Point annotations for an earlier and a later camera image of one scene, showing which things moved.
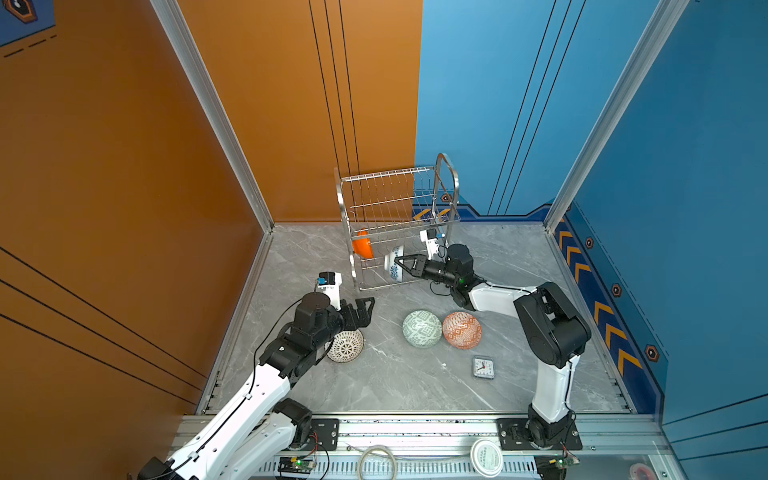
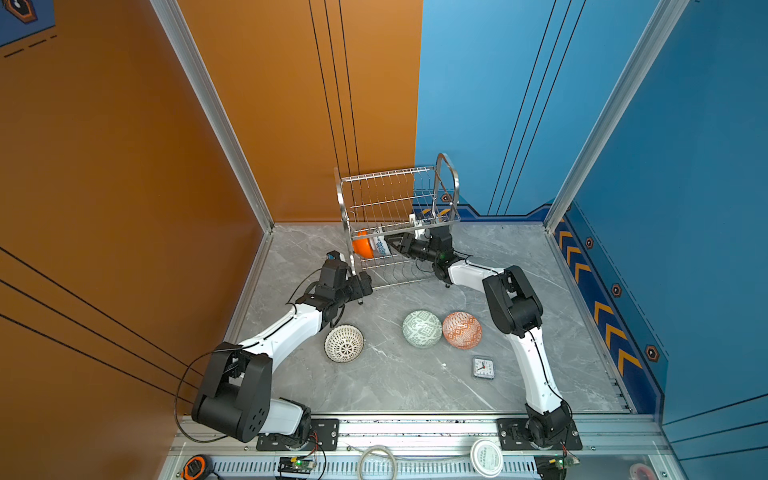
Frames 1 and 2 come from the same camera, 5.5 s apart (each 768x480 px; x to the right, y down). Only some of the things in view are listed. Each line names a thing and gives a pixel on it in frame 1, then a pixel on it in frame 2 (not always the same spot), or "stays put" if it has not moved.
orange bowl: [363, 246] stays put
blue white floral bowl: [395, 270] -> [380, 245]
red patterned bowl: [462, 330] stays put
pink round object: [641, 471] stays put
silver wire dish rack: [385, 214] stays put
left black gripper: [362, 317] -> [365, 284]
